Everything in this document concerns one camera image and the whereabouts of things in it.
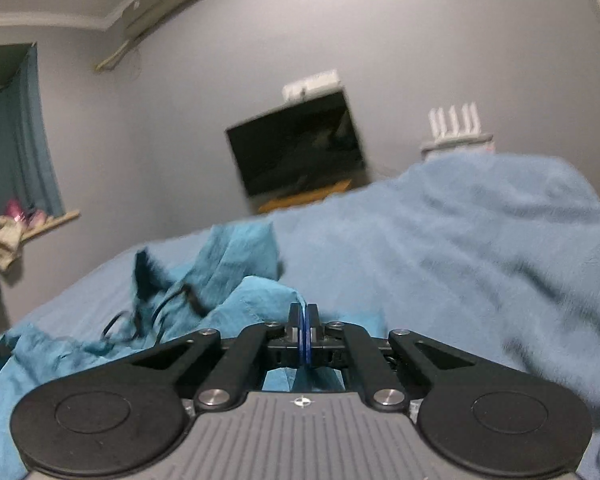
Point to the blue fleece blanket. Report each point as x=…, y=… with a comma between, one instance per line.
x=455, y=235

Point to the white air conditioner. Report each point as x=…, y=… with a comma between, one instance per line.
x=170, y=0

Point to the black monitor screen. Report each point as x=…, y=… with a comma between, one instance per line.
x=295, y=145

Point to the light pink object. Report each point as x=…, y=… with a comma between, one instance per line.
x=35, y=218

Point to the beige knitted cloth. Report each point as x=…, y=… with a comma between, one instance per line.
x=2, y=240

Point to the teal zip jacket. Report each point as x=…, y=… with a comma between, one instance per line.
x=240, y=260

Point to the wooden window sill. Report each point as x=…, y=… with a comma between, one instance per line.
x=55, y=221

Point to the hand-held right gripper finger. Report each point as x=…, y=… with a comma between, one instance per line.
x=300, y=332
x=312, y=332

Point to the small white side table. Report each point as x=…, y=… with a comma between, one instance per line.
x=455, y=147

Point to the white wall outlet strip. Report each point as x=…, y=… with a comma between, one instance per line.
x=310, y=85

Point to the teal curtain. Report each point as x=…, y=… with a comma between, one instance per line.
x=15, y=150

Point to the white router with antennas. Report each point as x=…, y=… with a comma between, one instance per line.
x=455, y=125

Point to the dark pink round object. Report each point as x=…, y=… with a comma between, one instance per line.
x=15, y=209

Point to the wooden desk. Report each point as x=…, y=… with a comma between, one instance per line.
x=300, y=197

